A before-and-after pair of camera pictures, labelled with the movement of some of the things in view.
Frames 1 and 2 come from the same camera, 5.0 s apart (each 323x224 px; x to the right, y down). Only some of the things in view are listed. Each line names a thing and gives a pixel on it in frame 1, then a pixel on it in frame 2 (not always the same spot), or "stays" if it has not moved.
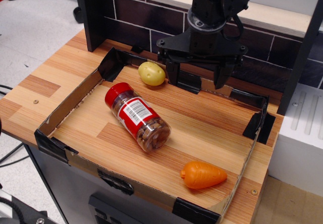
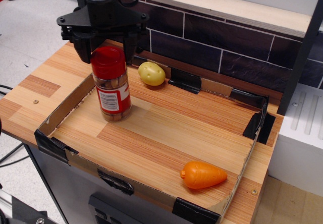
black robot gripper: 194,46 to 92,17
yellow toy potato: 152,73 stays
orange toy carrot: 198,175 stays
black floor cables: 17,149 stays
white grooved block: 298,158 stays
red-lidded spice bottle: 141,121 to 109,69
